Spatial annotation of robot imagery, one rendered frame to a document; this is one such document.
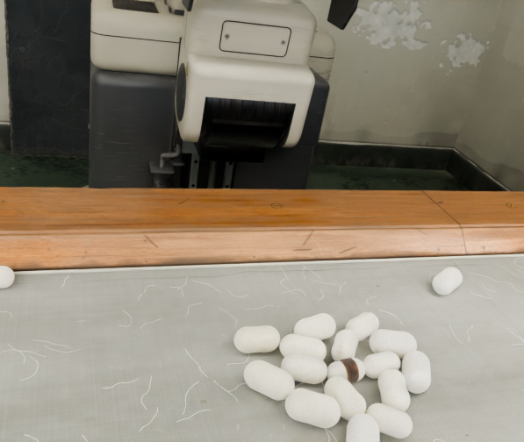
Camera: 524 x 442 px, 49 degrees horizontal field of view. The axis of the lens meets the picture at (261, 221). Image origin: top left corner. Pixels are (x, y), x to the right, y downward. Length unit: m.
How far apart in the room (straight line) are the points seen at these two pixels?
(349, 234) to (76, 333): 0.29
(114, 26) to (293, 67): 0.40
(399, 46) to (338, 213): 2.17
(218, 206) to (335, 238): 0.13
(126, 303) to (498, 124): 2.50
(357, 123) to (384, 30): 0.43
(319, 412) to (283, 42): 0.76
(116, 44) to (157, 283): 0.82
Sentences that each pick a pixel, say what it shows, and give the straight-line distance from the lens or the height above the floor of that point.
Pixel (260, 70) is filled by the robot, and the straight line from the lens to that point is 1.01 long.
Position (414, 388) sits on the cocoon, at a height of 0.75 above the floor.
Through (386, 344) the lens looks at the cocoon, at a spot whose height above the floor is 0.76.
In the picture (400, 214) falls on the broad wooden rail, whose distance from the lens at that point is 0.67.
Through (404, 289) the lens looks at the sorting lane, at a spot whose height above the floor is 0.74.
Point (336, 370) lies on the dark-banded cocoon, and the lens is 0.44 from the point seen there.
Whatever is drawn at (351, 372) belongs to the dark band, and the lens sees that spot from 0.44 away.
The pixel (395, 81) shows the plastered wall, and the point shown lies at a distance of 2.81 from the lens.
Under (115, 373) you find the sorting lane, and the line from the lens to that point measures 0.43.
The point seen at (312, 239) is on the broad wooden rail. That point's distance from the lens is 0.59.
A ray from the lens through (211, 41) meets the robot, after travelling 1.02.
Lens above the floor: 1.04
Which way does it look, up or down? 28 degrees down
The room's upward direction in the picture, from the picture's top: 10 degrees clockwise
